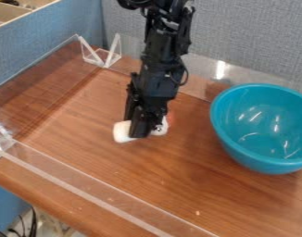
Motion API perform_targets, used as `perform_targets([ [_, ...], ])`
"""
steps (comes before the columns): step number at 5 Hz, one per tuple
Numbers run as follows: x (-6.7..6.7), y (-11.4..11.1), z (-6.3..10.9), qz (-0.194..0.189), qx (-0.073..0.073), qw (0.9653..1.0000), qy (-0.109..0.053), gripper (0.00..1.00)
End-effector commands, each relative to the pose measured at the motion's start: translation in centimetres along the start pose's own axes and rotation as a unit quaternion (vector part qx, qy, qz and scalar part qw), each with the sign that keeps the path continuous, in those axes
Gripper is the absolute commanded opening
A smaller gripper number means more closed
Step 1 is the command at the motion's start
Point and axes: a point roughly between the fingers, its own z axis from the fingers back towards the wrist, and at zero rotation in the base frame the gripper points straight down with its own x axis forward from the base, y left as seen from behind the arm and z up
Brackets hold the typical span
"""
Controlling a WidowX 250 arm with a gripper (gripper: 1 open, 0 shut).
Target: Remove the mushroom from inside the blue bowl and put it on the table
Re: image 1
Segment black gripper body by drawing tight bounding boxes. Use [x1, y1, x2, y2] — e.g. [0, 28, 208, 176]
[129, 59, 189, 115]

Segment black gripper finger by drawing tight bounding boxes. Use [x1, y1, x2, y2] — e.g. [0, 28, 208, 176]
[124, 84, 138, 120]
[128, 106, 168, 138]

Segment white brown toy mushroom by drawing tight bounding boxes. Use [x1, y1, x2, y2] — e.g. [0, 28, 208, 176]
[112, 112, 174, 143]

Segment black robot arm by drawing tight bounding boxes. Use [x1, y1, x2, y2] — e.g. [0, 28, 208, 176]
[113, 0, 194, 141]

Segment blue plastic bowl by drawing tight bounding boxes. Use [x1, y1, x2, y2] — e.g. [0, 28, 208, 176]
[209, 83, 302, 175]

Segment clear acrylic barrier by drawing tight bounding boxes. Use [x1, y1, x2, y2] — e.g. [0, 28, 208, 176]
[0, 42, 302, 237]

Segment wooden shelf box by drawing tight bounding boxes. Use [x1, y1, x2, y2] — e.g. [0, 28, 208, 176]
[0, 0, 61, 27]

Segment black cables under table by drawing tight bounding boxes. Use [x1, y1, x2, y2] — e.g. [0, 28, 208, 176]
[0, 206, 39, 237]

